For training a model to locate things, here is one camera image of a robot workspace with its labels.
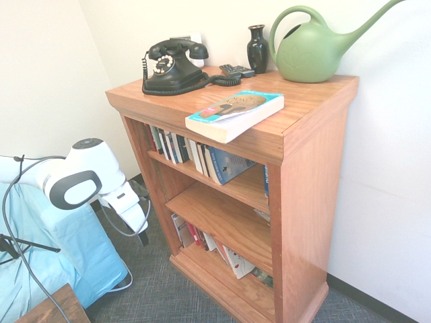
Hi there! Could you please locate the dark green spine book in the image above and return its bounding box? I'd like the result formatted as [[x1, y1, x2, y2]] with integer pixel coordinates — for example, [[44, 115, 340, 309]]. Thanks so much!
[[150, 124, 165, 156]]

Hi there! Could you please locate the white power cord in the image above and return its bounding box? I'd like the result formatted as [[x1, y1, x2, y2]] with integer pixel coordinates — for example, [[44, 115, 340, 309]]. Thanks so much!
[[107, 268, 134, 292]]

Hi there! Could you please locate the upright paperback book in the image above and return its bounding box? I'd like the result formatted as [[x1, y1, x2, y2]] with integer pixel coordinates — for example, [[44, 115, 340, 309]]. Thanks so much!
[[170, 132, 185, 165], [163, 130, 180, 166], [178, 135, 192, 164], [186, 139, 205, 175], [156, 127, 172, 161], [196, 142, 212, 178]]

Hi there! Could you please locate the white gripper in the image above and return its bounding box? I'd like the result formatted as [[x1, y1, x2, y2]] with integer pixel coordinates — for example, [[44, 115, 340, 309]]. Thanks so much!
[[90, 182, 150, 248]]

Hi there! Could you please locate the blue cover book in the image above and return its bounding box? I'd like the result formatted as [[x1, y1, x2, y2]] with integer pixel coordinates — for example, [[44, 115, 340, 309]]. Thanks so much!
[[204, 145, 259, 186]]

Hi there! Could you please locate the dark red spine book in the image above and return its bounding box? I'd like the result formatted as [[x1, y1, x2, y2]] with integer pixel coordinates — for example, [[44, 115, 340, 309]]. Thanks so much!
[[143, 122, 158, 153]]

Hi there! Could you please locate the dark green flat book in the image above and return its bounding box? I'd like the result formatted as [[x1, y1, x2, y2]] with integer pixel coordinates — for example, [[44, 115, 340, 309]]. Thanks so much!
[[251, 267, 274, 290]]

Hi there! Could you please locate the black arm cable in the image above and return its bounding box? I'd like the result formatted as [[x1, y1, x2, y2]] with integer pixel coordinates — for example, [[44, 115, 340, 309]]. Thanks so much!
[[1, 154, 73, 323]]

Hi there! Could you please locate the wooden bookshelf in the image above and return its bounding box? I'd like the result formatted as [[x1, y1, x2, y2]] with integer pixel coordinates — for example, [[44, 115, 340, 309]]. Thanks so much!
[[105, 65, 360, 323]]

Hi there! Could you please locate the black rotary telephone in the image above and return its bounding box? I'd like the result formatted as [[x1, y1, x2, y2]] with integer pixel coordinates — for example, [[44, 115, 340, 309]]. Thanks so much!
[[141, 38, 243, 97]]

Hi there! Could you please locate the black remote control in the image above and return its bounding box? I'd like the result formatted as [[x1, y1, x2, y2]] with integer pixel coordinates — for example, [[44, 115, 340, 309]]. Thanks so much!
[[219, 63, 243, 79], [232, 65, 256, 79]]

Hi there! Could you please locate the white grey spine book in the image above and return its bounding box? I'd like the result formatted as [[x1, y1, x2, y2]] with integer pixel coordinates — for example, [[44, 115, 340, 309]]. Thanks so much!
[[170, 212, 187, 249]]

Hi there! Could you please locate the dark wooden table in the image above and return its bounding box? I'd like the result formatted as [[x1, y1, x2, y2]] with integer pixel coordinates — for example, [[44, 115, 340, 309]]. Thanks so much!
[[15, 282, 92, 323]]

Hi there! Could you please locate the teal and orange paperback book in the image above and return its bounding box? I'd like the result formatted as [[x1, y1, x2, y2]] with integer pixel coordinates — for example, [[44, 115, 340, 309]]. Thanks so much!
[[185, 89, 286, 145]]

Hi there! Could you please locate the green plastic watering can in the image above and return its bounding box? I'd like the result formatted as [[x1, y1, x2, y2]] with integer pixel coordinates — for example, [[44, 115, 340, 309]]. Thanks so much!
[[268, 0, 410, 84]]

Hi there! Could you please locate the black tripod stand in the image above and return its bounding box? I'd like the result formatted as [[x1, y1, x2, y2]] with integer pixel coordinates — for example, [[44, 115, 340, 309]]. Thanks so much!
[[0, 234, 62, 267]]

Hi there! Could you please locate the leaning books bottom shelf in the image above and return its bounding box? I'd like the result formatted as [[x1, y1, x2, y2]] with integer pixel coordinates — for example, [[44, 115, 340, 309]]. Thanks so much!
[[215, 240, 256, 280]]

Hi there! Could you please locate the light blue cloth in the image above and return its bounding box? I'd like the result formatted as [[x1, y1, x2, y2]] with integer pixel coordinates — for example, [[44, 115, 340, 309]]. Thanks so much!
[[0, 183, 129, 316]]

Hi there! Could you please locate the black glossy vase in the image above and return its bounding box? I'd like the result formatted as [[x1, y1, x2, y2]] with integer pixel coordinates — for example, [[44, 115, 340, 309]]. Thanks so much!
[[247, 24, 270, 75]]

